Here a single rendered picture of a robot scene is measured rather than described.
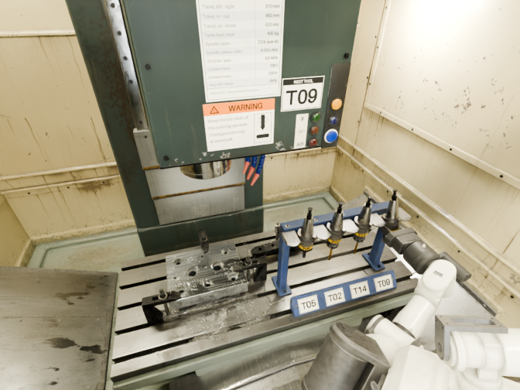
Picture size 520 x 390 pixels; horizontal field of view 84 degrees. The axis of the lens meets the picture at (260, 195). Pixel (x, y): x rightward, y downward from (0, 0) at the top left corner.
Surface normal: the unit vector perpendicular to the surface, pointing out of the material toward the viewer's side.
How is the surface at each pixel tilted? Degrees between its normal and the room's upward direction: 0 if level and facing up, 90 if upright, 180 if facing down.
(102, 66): 90
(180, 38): 90
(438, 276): 24
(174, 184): 90
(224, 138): 90
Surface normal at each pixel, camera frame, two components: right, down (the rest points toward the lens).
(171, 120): 0.30, 0.55
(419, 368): -0.08, -0.96
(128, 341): 0.00, -0.82
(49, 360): 0.40, -0.81
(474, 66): -0.95, 0.17
